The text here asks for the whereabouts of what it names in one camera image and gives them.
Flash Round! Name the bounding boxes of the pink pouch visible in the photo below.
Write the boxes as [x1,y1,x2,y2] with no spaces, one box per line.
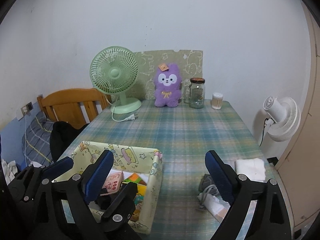
[100,172,123,196]

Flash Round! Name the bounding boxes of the grey and white sock bundle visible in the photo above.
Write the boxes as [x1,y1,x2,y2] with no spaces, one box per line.
[197,174,230,223]

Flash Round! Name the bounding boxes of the white crumpled clothes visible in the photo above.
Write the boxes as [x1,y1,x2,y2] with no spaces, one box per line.
[1,158,45,185]

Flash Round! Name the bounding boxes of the folded white towel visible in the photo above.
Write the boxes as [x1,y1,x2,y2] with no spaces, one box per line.
[235,158,266,182]

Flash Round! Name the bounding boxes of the blue plaid pillow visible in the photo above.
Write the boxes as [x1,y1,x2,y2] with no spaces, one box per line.
[22,112,54,166]

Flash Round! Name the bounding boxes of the cartoon animal tissue pack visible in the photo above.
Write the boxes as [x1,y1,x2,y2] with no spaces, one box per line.
[130,193,144,222]

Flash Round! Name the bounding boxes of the orange green packet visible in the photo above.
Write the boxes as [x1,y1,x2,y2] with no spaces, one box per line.
[123,173,147,186]

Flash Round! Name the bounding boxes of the beige door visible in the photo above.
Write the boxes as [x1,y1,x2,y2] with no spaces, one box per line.
[276,5,319,231]

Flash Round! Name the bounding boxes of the black chair back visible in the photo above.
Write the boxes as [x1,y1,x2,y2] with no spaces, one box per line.
[49,121,88,163]

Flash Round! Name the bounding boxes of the yellow cartoon storage box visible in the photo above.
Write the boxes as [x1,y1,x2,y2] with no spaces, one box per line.
[53,141,162,235]

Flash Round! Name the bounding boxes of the white standing fan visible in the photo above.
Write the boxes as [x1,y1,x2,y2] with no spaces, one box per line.
[259,96,301,146]

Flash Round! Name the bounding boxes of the plaid tablecloth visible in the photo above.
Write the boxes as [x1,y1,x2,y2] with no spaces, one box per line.
[65,100,264,239]

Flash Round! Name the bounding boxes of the cotton swab container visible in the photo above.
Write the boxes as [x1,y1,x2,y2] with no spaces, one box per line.
[211,93,223,110]

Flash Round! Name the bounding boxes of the glass mason jar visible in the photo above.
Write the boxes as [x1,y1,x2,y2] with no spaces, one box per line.
[183,77,205,109]

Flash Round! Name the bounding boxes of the green desk fan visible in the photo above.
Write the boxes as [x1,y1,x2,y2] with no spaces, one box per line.
[89,46,142,122]

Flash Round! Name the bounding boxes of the purple plush toy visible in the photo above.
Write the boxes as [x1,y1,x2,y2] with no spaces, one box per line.
[153,63,182,107]

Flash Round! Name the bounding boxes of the beige patterned board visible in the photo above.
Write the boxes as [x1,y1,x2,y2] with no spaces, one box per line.
[130,49,203,101]

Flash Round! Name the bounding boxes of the wall power outlet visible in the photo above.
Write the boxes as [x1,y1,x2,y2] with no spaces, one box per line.
[21,102,34,116]

